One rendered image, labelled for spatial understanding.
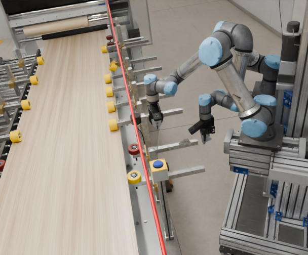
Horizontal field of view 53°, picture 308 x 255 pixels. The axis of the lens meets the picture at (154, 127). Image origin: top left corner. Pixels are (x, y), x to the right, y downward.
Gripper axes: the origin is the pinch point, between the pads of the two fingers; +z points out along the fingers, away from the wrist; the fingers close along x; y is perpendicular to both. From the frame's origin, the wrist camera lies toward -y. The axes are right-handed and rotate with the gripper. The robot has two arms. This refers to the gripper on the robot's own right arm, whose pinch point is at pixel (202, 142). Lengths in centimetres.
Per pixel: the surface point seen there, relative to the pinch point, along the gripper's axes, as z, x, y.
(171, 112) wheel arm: -13.2, 23.5, -14.6
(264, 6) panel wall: 46, 404, 245
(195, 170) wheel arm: -2.8, -26.4, -12.5
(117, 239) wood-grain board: -7, -64, -61
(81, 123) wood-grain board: -7, 42, -80
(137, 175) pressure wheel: -8, -26, -47
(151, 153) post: -26, -31, -37
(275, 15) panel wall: 51, 357, 243
